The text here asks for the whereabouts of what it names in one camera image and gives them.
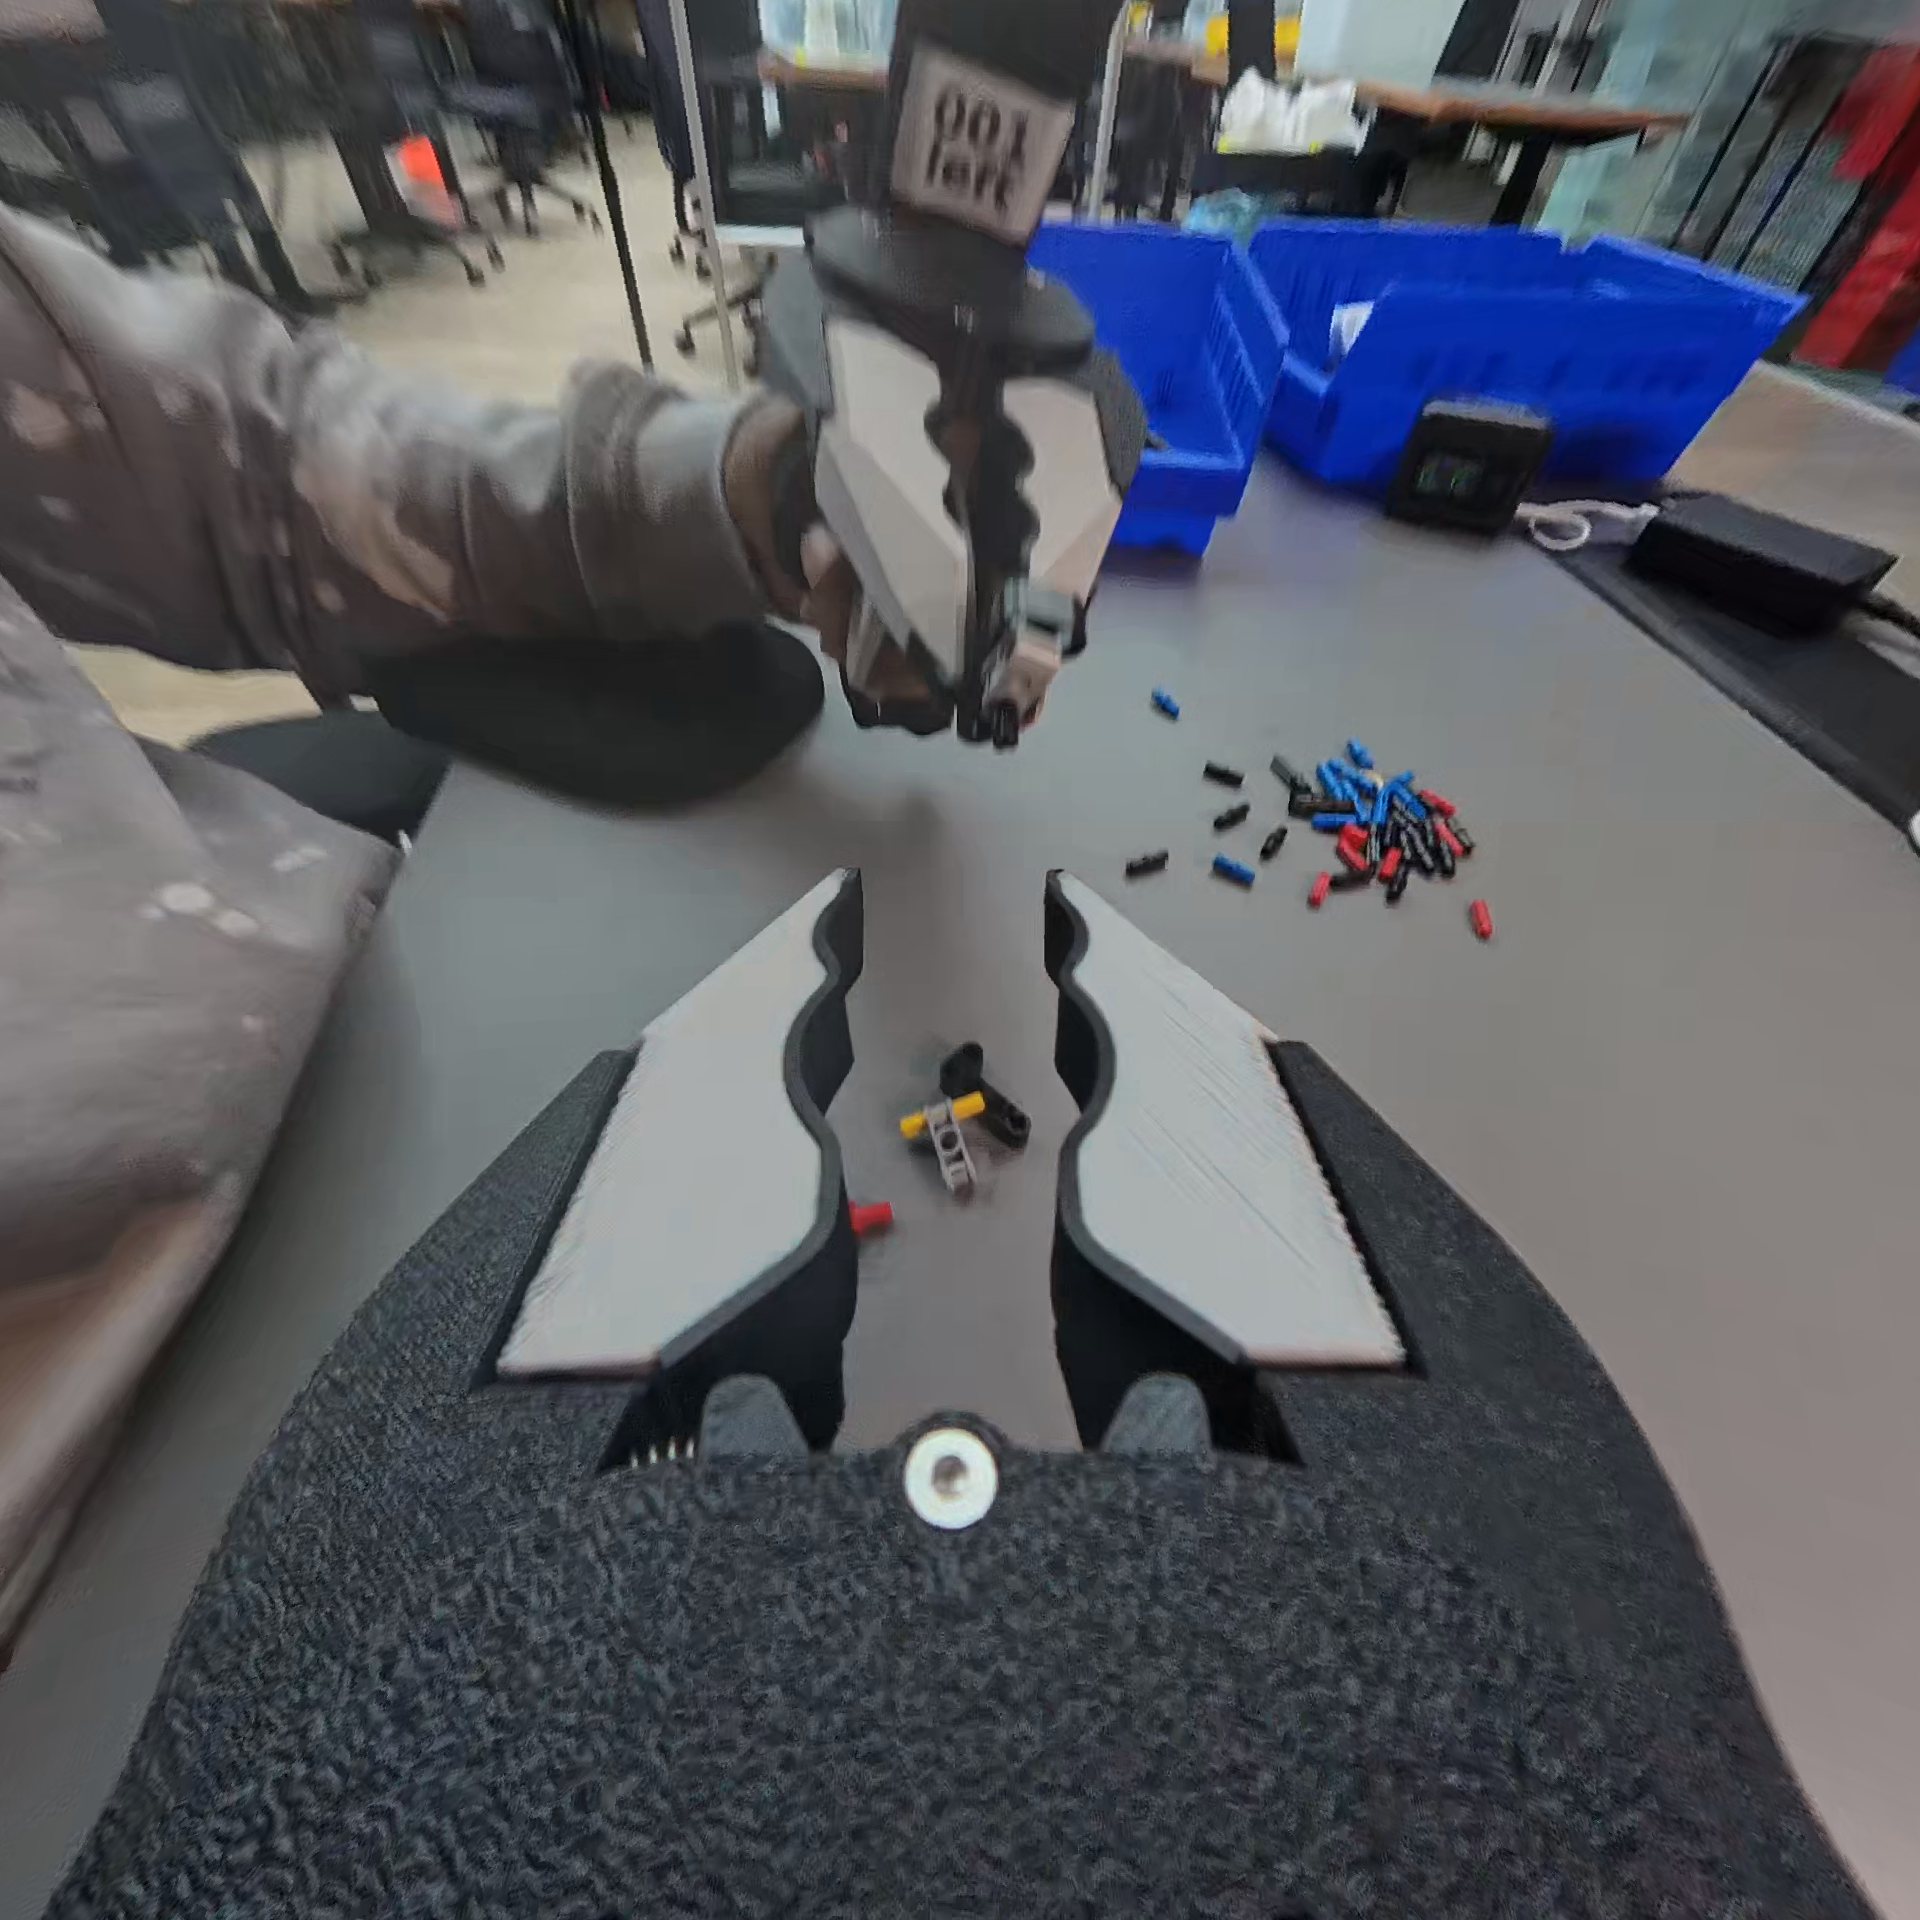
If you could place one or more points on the pile of small connector pins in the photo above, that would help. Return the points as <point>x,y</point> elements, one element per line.
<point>1396,827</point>

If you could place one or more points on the person's left forearm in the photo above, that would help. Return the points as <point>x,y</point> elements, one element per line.
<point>374,496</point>

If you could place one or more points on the black device with green display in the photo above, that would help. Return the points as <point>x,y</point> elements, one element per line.
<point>1471,467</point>

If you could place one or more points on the black power adapter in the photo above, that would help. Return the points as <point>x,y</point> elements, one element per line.
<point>1754,560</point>

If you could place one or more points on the white printed parts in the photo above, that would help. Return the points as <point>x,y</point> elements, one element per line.
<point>1291,114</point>

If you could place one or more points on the black toy connector piece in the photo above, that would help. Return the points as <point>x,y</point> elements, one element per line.
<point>998,1104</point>

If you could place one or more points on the person's torso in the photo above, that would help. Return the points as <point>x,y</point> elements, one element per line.
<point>135,1050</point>

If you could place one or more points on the black padded cushion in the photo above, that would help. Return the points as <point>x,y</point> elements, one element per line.
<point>600,722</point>

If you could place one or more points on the small grey toy beam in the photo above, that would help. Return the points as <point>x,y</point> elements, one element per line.
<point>952,1163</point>

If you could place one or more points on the black desk strip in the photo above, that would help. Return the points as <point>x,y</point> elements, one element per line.
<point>1770,690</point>

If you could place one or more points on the background wooden table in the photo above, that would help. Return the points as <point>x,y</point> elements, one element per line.
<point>1501,108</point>

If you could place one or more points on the short yellow toy axle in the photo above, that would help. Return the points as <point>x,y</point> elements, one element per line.
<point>923,1122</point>

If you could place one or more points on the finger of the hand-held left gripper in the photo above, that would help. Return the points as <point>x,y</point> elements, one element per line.
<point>1073,480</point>
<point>885,480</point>

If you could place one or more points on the black office chair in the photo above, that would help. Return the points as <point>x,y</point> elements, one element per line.
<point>511,120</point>

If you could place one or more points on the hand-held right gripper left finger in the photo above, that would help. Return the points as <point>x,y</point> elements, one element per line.
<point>675,1201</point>

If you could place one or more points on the stack of red and blue bins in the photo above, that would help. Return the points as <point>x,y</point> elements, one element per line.
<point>1867,227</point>

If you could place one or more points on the thin metal pole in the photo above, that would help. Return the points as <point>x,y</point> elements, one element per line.
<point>705,195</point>

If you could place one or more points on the white storage box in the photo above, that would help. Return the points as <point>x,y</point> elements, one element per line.
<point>1372,39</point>

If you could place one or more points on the person's left hand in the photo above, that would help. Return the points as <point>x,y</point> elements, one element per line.
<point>828,579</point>

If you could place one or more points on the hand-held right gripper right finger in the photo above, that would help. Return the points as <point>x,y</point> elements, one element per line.
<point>1229,1187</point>

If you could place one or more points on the large blue storage bin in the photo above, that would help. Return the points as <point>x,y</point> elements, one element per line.
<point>1170,346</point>

